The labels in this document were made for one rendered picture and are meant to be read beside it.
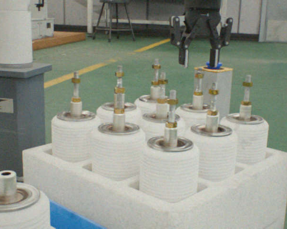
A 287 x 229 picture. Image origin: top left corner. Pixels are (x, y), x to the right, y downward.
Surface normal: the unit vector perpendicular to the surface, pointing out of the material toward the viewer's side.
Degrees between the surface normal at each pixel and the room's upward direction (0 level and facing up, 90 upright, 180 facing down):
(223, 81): 90
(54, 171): 90
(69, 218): 88
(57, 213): 88
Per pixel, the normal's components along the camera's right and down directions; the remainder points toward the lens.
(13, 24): 0.25, 0.25
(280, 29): -0.26, 0.24
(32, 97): 0.96, 0.10
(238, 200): 0.74, 0.19
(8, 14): 0.04, 0.25
